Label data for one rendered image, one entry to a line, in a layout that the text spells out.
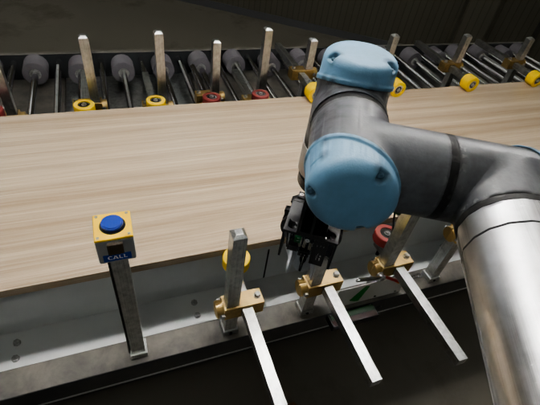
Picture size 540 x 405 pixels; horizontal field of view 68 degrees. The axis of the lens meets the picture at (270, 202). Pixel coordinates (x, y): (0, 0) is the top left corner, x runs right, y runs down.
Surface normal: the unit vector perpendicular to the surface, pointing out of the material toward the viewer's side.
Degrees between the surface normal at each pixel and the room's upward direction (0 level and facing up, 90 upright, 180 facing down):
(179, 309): 0
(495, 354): 85
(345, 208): 90
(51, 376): 0
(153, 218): 0
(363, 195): 90
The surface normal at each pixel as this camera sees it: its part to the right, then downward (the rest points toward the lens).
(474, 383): 0.12, -0.72
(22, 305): 0.33, 0.68
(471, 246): -0.97, -0.24
